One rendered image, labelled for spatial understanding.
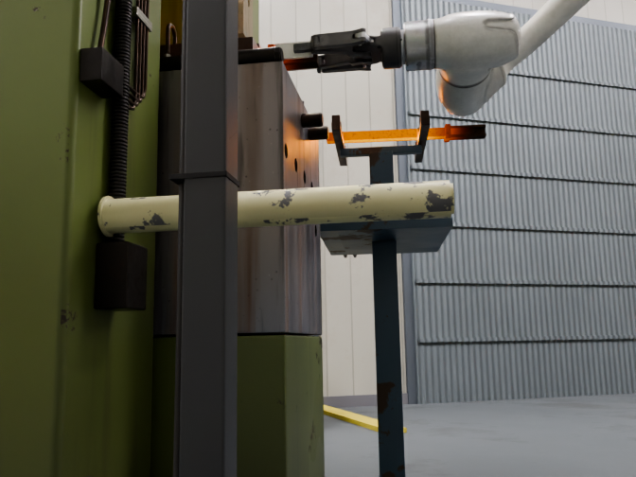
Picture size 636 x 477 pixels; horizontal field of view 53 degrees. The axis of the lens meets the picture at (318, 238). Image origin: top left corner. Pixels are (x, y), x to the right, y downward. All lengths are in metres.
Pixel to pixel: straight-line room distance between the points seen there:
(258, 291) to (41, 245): 0.35
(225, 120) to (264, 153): 0.46
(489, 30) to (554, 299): 4.49
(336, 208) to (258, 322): 0.30
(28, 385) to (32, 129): 0.31
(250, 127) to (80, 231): 0.36
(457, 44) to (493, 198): 4.24
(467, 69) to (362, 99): 3.96
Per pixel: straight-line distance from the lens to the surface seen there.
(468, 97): 1.33
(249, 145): 1.05
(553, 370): 5.54
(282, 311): 0.99
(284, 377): 0.99
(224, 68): 0.61
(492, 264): 5.29
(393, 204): 0.76
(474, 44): 1.21
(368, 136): 1.67
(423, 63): 1.22
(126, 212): 0.84
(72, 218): 0.82
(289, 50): 1.25
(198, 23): 0.64
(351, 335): 4.77
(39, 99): 0.87
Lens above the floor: 0.45
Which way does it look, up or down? 9 degrees up
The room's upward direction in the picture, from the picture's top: 1 degrees counter-clockwise
